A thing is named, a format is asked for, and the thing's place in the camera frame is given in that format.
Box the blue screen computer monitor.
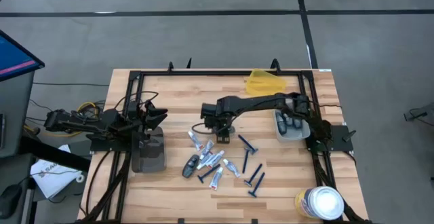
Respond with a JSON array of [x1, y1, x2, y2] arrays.
[[0, 29, 46, 83]]

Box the white printed paper sheet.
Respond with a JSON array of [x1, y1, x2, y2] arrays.
[[29, 144, 85, 200]]

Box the dark translucent plastic bin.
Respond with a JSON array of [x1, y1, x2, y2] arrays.
[[130, 126, 167, 174]]

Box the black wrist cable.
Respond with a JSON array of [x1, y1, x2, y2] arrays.
[[191, 121, 218, 136], [114, 90, 160, 116]]

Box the yellow disinfecting wipes canister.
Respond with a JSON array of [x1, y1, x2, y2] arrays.
[[294, 185, 345, 221]]

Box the blue disposable razor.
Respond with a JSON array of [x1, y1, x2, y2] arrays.
[[237, 134, 259, 155], [243, 163, 264, 188], [241, 148, 251, 174], [197, 163, 222, 185], [248, 172, 267, 198]]

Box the white travel toothpaste tube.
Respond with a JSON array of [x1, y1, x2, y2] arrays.
[[222, 158, 241, 179], [197, 151, 215, 171], [205, 149, 226, 170], [187, 130, 205, 151], [201, 139, 216, 160], [208, 166, 224, 191]]

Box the black metal table frame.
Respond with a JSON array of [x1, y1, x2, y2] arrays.
[[77, 58, 372, 224]]

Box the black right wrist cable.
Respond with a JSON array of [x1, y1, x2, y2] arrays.
[[191, 121, 218, 136]]

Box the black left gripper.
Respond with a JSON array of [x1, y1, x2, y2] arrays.
[[125, 98, 170, 132]]

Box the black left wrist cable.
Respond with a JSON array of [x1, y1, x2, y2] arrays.
[[114, 90, 160, 116]]

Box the black computer mouse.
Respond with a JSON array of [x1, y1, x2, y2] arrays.
[[0, 183, 23, 220]]

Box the light grey plastic bin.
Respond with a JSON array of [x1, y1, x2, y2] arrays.
[[272, 107, 311, 143]]

